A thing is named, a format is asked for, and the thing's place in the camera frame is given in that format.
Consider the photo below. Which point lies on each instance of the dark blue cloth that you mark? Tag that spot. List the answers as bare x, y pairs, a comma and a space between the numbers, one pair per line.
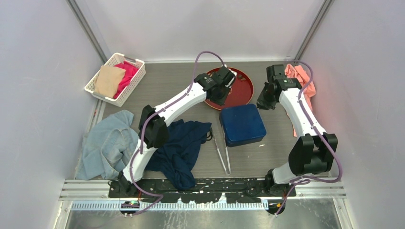
177, 157

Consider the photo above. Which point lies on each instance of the red round tray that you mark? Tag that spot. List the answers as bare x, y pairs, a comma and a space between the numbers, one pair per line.
241, 93

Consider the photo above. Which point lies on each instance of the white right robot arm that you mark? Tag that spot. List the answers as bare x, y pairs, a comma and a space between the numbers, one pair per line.
313, 151

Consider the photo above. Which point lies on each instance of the light blue cloth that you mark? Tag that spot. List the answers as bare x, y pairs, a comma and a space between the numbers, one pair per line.
108, 147

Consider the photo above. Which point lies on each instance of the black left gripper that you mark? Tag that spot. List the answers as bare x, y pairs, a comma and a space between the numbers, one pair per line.
220, 101

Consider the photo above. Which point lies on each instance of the beige cloth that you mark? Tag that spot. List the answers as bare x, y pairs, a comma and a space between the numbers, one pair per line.
108, 80

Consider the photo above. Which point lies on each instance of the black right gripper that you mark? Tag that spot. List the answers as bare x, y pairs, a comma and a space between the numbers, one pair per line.
262, 102

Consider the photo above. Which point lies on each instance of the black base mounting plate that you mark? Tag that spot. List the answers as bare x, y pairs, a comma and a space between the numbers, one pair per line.
210, 190

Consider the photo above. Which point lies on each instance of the clear plastic metal tongs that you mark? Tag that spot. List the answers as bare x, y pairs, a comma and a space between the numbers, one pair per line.
225, 164

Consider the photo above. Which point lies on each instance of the pink magenta cloth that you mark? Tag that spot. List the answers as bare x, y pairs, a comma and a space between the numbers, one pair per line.
130, 71

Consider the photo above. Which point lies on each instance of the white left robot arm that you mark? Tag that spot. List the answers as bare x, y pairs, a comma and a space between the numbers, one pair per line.
154, 121

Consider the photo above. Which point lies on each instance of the blue tin lid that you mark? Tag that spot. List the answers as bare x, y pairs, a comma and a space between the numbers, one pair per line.
242, 125

